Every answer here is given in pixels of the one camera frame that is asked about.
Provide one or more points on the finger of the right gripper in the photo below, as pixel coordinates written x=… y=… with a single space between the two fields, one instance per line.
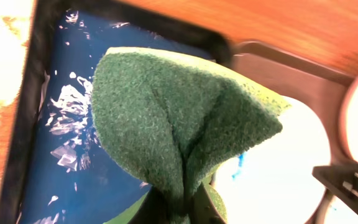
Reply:
x=342 y=181

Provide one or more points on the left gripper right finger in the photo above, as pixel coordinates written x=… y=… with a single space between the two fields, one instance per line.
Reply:
x=202 y=209

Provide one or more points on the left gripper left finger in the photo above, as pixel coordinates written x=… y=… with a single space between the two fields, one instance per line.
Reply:
x=154 y=209

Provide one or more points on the white plate blue stain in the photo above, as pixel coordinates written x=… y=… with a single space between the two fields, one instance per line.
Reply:
x=273 y=182

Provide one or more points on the green scrubbing sponge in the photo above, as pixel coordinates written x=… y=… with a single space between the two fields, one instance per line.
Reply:
x=169 y=119

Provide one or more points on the black tray with blue water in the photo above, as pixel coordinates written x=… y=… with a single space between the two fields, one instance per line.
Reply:
x=57 y=171

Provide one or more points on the white plate bottom right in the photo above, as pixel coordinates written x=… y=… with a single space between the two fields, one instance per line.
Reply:
x=339 y=213

